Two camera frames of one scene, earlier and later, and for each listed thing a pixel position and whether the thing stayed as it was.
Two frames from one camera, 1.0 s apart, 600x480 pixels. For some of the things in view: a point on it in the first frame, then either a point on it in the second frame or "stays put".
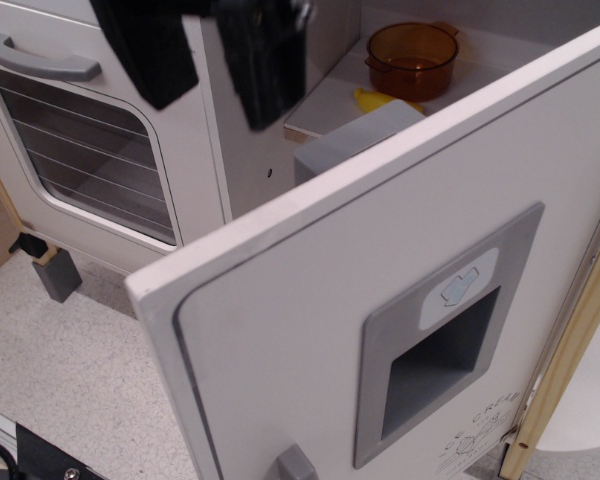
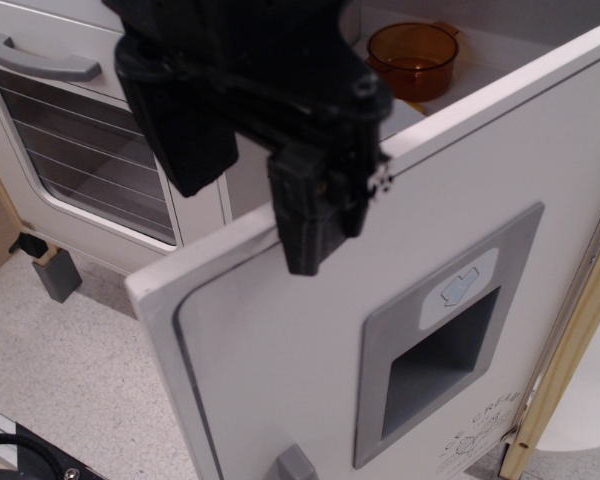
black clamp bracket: (30, 244) stays put
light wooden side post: (526, 448) stays put
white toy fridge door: (395, 317) stays put
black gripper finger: (265, 41) to (321, 192)
